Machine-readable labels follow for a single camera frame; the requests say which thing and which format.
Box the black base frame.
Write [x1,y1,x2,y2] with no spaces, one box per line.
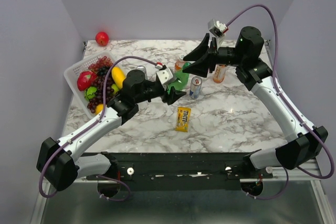
[86,152,274,191]

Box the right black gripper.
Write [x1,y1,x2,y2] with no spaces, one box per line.
[183,33,245,78]

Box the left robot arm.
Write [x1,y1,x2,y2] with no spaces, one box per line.
[37,68,186,191]

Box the yellow mango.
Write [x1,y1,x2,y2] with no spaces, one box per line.
[111,67,126,89]

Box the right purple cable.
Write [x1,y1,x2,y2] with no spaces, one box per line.
[225,4,334,200]

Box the black grape bunch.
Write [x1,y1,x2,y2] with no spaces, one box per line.
[97,66,111,76]

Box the red apple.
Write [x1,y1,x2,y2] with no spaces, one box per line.
[95,31,109,47]

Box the purple grape bunch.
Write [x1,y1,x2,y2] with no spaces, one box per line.
[87,76,115,113]

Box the green apple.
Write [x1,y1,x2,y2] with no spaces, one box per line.
[111,83,120,95]

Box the white plastic fruit basket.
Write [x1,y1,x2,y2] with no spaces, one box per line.
[64,51,127,119]

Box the blue silver can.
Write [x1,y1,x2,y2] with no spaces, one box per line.
[189,76,202,99]
[136,66,146,74]

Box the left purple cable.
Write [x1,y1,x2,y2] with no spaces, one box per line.
[39,56,165,201]

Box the orange bottle front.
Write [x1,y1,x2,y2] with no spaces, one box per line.
[212,65,226,83]

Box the purple cable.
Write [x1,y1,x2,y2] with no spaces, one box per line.
[225,4,334,200]
[39,56,165,201]

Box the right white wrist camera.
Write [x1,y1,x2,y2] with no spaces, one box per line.
[207,19,228,37]

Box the yellow lemon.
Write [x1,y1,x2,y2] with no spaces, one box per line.
[95,104,104,115]

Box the green bottle cap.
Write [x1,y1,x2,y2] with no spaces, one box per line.
[183,62,191,69]

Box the red dragon fruit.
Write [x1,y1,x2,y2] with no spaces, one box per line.
[77,70,97,91]

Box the green round fruit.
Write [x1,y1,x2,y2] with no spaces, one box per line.
[85,86,97,101]

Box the green plastic bottle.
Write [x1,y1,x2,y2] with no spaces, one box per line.
[167,68,190,91]

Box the orange bottle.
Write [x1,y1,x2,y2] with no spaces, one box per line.
[174,56,186,72]
[212,65,226,83]

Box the yellow candy bag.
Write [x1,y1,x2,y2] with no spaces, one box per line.
[175,107,191,132]

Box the red grape bunch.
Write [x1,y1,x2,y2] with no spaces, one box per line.
[88,56,113,72]

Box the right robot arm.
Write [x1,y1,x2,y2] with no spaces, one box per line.
[184,26,328,178]

